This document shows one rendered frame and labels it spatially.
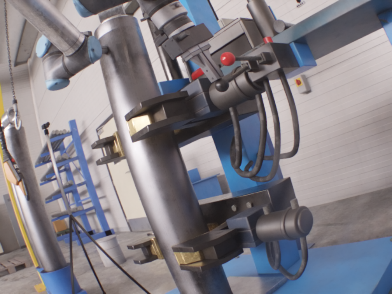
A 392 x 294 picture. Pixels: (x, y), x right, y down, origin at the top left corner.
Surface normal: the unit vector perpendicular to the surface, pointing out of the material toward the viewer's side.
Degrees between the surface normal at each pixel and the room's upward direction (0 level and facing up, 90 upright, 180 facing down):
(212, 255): 90
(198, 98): 90
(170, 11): 102
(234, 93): 116
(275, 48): 90
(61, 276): 90
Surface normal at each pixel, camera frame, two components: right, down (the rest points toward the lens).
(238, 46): -0.75, 0.22
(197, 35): 0.58, -0.25
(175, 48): -0.59, 0.53
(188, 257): -0.16, 0.00
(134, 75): 0.28, -0.15
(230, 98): -0.34, 0.79
